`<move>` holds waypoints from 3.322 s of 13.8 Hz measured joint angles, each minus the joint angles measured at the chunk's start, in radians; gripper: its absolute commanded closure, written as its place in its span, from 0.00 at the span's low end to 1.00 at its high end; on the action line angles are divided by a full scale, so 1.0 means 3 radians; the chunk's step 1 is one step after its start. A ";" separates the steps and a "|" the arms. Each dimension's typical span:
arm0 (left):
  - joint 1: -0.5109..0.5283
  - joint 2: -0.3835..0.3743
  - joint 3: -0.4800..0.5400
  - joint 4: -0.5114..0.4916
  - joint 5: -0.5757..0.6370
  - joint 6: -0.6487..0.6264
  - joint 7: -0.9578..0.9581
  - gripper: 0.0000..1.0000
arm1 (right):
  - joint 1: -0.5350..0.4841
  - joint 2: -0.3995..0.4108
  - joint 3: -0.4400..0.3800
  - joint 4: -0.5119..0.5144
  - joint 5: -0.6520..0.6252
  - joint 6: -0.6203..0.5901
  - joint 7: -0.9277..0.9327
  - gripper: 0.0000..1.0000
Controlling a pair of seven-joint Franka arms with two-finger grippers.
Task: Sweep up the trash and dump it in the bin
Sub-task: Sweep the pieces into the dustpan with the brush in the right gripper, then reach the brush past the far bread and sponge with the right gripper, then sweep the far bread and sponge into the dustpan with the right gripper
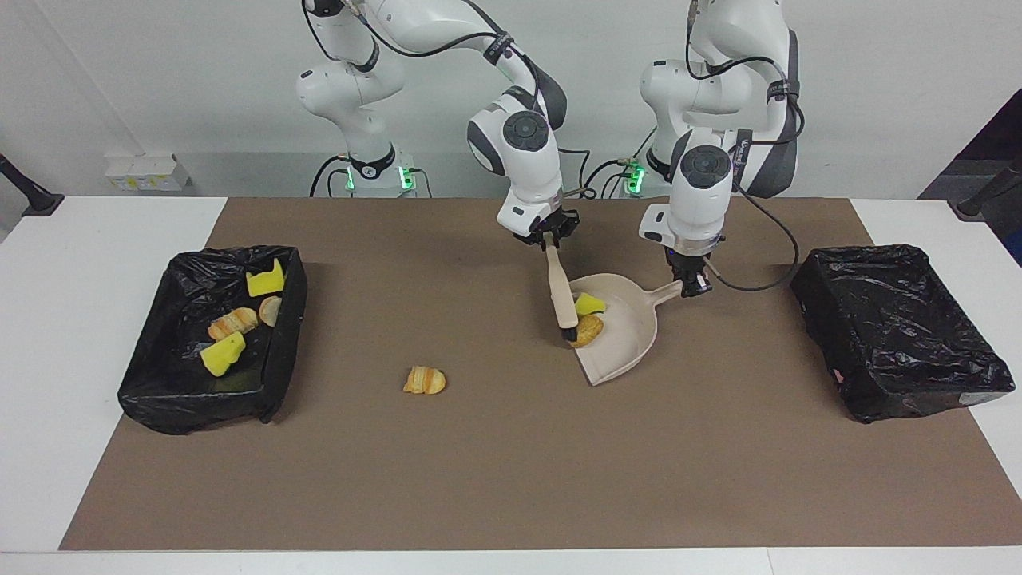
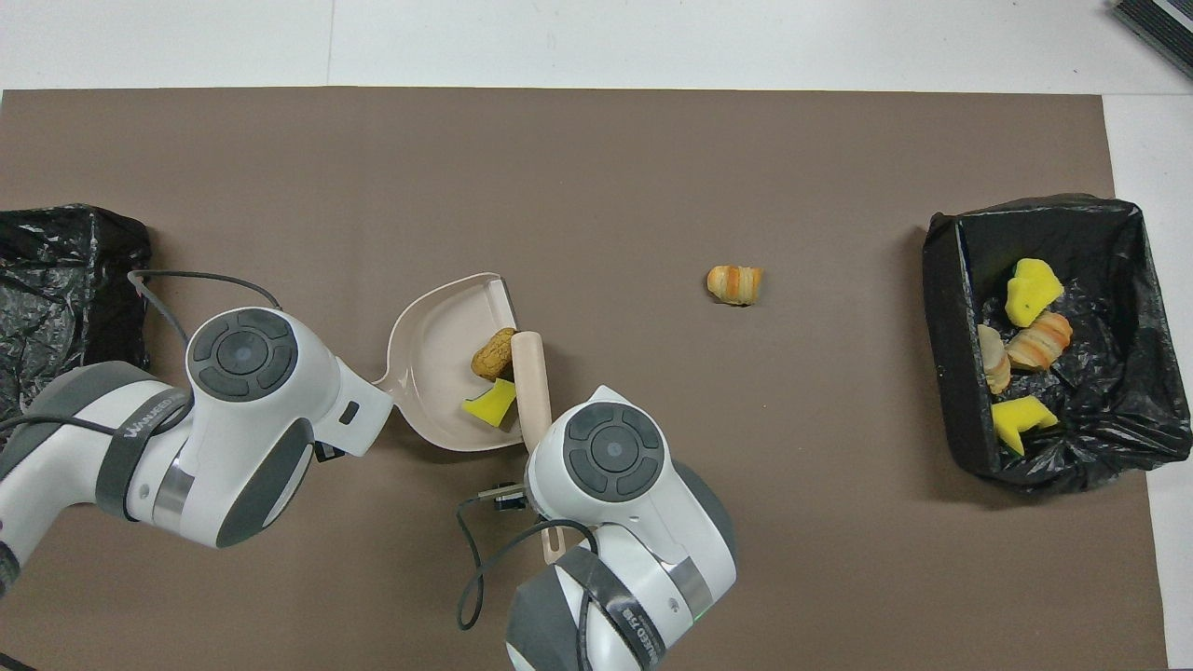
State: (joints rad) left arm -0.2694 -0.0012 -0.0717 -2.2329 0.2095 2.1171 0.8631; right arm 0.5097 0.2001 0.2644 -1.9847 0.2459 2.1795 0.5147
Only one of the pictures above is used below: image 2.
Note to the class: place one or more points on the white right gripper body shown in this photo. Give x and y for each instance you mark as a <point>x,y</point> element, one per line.
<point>508,500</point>

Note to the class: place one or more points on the round brown bun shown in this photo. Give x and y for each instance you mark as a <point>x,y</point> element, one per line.
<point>492,356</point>

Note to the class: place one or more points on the yellow sponge chunk with dot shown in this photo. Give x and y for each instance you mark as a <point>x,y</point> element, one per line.
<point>1033,289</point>

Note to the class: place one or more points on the brown paper table mat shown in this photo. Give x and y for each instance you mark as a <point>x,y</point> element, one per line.
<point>652,186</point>

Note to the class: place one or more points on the small striped bread roll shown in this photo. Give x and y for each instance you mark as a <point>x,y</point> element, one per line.
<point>736,284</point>

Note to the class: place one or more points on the beige plastic dustpan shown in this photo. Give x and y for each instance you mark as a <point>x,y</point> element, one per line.
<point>429,363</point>

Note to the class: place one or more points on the large striped bread chunk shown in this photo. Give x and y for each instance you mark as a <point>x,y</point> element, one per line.
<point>1042,343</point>

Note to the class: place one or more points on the beige hand brush black bristles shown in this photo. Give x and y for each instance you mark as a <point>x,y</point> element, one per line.
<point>531,391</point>

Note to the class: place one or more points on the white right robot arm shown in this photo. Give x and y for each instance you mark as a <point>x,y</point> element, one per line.
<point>615,447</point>

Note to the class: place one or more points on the pale bread slice piece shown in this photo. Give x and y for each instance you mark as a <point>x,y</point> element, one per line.
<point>995,363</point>

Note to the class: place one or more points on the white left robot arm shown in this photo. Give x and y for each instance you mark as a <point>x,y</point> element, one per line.
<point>214,438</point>

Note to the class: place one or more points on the black bag lined bin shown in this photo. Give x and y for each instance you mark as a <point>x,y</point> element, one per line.
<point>1118,391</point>
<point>56,261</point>

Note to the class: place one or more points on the black ribbed panel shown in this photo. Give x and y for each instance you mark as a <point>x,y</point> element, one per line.
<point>1160,23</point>

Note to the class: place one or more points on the green and yellow sponge piece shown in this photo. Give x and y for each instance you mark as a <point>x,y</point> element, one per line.
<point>1016,415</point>

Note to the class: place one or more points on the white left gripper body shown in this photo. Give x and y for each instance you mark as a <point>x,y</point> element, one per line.
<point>363,410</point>

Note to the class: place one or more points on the yellow sponge wedge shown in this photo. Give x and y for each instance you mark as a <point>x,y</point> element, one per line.
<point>489,403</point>

